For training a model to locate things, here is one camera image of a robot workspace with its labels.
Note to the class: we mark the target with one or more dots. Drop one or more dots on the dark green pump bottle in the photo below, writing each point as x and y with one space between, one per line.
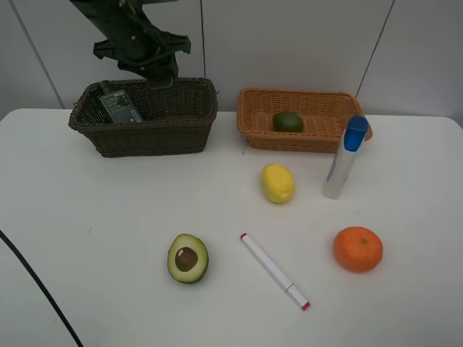
117 105

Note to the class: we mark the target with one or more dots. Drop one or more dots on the green lime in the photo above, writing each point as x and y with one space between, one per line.
286 121

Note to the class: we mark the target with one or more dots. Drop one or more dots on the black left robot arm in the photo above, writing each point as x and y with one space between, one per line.
117 19

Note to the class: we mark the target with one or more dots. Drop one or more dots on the white marker pink caps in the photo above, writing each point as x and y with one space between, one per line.
284 282

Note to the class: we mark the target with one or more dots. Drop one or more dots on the dark brown wicker basket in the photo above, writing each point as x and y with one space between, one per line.
175 121

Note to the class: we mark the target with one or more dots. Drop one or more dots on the orange wicker basket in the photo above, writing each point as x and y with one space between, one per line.
324 114

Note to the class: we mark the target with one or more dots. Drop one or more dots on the yellow lemon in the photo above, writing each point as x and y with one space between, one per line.
277 183

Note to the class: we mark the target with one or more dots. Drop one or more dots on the white tube blue cap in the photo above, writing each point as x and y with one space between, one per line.
349 146

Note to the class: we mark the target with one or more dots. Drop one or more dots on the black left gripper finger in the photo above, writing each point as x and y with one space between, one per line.
162 72

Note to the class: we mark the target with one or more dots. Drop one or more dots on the halved avocado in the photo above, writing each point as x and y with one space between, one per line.
187 259

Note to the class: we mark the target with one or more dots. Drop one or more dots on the orange tangerine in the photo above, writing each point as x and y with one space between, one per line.
357 249

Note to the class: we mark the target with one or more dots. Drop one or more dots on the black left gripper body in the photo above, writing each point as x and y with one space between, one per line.
137 51

